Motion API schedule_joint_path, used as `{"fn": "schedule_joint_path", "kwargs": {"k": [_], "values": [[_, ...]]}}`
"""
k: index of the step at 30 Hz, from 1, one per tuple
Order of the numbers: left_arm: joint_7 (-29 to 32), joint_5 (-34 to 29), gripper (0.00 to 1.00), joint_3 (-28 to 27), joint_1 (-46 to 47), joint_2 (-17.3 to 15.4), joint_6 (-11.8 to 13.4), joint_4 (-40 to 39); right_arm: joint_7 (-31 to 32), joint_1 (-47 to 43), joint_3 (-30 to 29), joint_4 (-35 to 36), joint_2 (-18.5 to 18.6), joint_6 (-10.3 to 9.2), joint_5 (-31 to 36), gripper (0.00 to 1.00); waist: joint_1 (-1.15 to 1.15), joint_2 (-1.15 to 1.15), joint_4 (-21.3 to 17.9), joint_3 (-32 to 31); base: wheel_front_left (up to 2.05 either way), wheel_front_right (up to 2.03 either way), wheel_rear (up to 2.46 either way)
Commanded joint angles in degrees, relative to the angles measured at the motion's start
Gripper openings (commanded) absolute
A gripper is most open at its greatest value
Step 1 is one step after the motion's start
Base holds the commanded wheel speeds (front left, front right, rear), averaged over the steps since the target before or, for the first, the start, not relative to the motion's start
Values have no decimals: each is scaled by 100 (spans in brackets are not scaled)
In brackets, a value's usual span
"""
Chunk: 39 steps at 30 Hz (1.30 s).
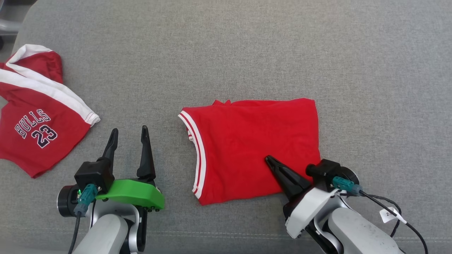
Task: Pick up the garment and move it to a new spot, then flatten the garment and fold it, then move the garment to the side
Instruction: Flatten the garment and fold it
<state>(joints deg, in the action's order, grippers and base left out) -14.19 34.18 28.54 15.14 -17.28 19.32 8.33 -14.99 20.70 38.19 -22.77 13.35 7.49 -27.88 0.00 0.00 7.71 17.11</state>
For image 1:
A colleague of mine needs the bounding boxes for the teal right camera connector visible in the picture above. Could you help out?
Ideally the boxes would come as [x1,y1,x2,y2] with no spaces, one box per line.
[332,176,363,197]

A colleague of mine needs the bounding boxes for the black camera cable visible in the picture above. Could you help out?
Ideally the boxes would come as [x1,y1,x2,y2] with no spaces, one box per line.
[67,212,82,254]
[358,190,429,254]

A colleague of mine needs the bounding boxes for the red jersey top white sleeves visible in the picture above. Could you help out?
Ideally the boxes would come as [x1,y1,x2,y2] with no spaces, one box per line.
[178,98,322,206]

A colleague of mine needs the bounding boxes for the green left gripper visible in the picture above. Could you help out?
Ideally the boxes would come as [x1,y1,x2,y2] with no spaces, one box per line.
[95,125,165,212]

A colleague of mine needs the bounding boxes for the black left camera cable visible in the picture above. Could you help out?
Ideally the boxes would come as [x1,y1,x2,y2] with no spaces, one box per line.
[67,212,82,254]

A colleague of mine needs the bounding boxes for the white cable tag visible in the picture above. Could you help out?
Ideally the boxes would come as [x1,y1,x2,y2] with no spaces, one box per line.
[380,207,407,224]

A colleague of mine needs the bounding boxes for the red Bulls 23 shorts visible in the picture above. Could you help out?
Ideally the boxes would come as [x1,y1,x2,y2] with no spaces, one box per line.
[0,44,101,179]

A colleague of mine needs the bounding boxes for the teal left camera connector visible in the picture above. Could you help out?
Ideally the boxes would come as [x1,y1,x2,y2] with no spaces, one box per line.
[73,183,98,216]

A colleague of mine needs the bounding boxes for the black right camera cable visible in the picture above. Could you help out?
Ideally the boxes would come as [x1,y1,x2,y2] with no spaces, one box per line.
[358,190,429,254]

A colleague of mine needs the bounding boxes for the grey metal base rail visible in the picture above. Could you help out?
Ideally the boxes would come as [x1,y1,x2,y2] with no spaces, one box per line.
[0,18,23,36]

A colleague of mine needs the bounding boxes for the teal camera connector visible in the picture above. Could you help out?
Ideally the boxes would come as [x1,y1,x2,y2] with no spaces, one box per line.
[332,176,363,197]
[73,183,98,216]

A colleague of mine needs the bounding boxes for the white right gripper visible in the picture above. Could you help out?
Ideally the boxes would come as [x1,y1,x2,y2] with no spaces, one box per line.
[265,155,341,240]

